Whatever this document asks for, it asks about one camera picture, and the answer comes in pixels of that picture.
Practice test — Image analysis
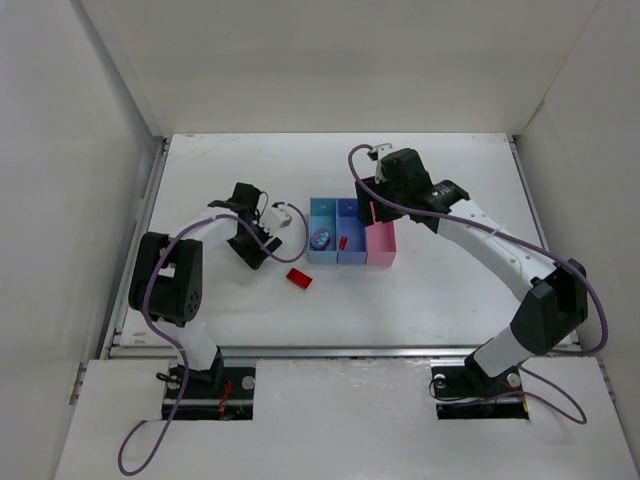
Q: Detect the purple flower top lego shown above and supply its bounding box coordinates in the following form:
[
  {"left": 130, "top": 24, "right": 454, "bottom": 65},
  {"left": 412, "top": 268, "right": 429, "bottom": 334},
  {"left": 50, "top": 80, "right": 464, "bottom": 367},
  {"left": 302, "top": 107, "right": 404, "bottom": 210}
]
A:
[{"left": 310, "top": 228, "right": 331, "bottom": 251}]

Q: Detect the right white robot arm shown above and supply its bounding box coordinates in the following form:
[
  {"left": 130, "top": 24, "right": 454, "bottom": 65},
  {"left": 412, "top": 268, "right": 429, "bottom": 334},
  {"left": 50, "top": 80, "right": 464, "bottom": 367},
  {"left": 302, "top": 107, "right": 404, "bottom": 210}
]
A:
[{"left": 355, "top": 144, "right": 587, "bottom": 397}]

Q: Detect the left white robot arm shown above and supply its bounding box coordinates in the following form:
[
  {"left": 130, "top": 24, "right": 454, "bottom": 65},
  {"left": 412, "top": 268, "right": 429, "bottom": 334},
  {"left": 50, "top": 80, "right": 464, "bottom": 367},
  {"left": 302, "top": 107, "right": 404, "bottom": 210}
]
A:
[{"left": 128, "top": 182, "right": 292, "bottom": 387}]

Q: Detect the dark blue container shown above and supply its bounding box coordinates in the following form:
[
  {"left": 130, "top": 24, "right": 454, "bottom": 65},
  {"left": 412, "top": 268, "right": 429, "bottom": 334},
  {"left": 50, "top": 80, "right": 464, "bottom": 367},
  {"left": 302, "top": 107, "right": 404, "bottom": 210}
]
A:
[{"left": 336, "top": 198, "right": 367, "bottom": 265}]

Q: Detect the pink container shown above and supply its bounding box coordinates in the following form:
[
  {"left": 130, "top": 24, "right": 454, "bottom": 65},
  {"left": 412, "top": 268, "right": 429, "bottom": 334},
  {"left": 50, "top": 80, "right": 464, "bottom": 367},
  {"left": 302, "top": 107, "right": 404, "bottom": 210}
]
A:
[{"left": 365, "top": 222, "right": 397, "bottom": 267}]

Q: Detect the light blue container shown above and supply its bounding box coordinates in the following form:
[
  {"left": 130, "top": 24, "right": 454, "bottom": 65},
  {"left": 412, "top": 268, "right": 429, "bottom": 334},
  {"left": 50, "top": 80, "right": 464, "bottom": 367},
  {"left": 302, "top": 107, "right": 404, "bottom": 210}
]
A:
[{"left": 307, "top": 198, "right": 338, "bottom": 265}]

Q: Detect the large red lego brick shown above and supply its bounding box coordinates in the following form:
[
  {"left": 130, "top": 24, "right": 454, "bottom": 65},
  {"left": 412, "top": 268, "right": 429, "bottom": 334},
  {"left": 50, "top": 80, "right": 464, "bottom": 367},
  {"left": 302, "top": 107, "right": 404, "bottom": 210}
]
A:
[{"left": 286, "top": 268, "right": 313, "bottom": 290}]

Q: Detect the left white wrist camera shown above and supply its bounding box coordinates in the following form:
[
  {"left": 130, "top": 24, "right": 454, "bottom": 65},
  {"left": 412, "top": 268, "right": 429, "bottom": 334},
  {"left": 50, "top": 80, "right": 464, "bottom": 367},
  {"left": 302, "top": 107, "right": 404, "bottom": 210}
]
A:
[{"left": 258, "top": 204, "right": 293, "bottom": 235}]

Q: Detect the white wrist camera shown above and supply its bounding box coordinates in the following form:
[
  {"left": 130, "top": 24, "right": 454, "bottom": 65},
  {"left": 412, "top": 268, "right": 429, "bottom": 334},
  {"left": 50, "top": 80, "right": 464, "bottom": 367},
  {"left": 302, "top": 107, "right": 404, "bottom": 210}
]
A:
[
  {"left": 367, "top": 143, "right": 393, "bottom": 184},
  {"left": 258, "top": 204, "right": 293, "bottom": 235}
]

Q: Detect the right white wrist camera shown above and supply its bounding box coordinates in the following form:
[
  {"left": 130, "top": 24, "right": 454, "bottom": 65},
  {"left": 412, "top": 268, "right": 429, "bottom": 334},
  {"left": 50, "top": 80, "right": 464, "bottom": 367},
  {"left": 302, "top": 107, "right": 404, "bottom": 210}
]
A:
[{"left": 367, "top": 143, "right": 393, "bottom": 184}]

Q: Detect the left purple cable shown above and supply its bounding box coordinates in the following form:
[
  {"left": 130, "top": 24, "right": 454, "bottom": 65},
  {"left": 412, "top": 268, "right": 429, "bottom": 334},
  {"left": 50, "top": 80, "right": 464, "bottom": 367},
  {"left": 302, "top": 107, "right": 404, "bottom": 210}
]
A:
[{"left": 116, "top": 199, "right": 309, "bottom": 476}]

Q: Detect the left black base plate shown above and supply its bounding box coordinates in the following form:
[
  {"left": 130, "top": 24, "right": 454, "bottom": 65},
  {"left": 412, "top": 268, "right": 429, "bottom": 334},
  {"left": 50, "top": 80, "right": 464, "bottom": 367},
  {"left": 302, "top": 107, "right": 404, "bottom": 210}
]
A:
[{"left": 174, "top": 362, "right": 256, "bottom": 421}]

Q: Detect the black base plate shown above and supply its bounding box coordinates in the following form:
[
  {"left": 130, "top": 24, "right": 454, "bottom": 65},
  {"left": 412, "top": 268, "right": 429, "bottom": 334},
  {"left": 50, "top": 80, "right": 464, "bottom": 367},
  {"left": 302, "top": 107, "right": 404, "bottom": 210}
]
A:
[
  {"left": 174, "top": 362, "right": 256, "bottom": 421},
  {"left": 428, "top": 365, "right": 529, "bottom": 420}
]

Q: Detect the aluminium rail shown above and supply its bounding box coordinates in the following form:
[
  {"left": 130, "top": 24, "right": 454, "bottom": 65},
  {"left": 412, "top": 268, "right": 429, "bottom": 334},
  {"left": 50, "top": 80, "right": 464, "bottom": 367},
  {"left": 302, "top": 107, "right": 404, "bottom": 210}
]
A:
[{"left": 99, "top": 342, "right": 584, "bottom": 361}]

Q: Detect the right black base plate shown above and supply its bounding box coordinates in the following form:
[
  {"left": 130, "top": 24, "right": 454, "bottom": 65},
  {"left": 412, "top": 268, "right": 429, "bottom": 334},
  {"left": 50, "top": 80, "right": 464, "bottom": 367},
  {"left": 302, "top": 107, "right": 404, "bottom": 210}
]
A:
[{"left": 428, "top": 365, "right": 529, "bottom": 420}]

